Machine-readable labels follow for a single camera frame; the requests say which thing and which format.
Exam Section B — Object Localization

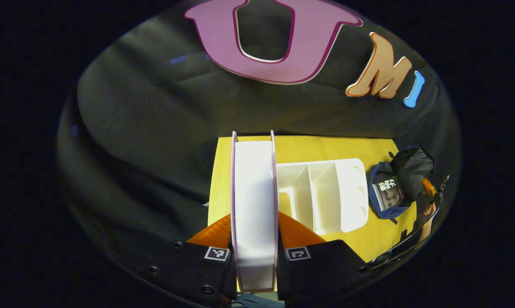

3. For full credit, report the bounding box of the blue schoolbag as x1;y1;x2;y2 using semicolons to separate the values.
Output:
368;145;436;222

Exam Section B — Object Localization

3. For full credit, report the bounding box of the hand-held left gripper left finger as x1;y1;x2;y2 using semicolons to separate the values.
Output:
139;213;238;307

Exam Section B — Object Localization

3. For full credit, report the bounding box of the black backdrop cloth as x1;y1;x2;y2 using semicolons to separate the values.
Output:
56;0;462;291

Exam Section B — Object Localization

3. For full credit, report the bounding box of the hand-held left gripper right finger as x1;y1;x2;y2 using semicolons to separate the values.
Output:
277;211;370;306

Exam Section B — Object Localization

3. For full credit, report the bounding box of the white plastic bookshelf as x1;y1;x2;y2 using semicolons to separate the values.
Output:
277;158;369;235

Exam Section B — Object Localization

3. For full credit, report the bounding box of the black book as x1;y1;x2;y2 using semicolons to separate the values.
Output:
376;178;403;212

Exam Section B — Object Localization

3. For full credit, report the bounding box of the pink cover book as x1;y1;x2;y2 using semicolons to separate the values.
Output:
230;130;280;293

